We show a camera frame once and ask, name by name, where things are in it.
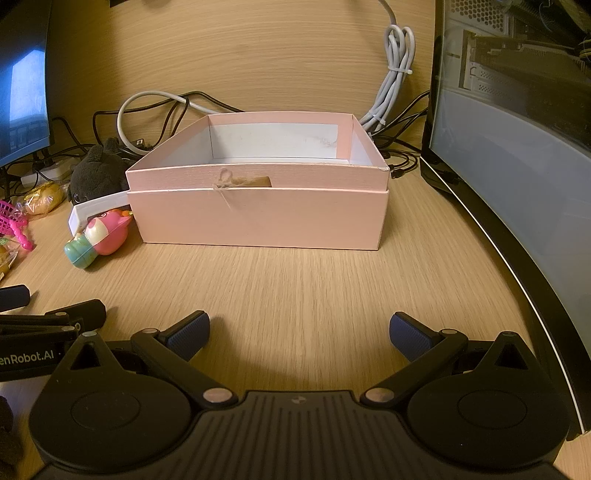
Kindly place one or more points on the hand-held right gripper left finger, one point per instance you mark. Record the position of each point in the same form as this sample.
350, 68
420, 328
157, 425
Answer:
187, 340

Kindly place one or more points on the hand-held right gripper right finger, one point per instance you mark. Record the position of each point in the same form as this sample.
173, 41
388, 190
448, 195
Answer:
411, 339

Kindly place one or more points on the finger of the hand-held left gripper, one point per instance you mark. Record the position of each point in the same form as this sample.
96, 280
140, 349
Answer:
78, 314
14, 297

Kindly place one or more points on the clear snack packet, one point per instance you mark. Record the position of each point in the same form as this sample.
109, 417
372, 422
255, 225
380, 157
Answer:
5, 263

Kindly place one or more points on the pink toy strainer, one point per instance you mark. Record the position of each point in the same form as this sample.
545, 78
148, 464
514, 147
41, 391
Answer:
9, 219

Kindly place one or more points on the pink and teal toy figure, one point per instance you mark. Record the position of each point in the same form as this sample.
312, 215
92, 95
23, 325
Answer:
108, 235

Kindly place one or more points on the black plush toy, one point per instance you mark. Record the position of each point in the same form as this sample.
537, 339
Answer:
94, 177

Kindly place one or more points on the pink cardboard box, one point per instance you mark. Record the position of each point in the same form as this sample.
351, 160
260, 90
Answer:
258, 217

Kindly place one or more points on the dark cloth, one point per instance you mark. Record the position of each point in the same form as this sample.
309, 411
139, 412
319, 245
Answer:
7, 429

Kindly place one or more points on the white power strip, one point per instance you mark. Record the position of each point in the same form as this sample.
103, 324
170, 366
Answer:
55, 170

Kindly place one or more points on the dark computer monitor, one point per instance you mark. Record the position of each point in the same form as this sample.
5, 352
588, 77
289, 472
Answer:
23, 69

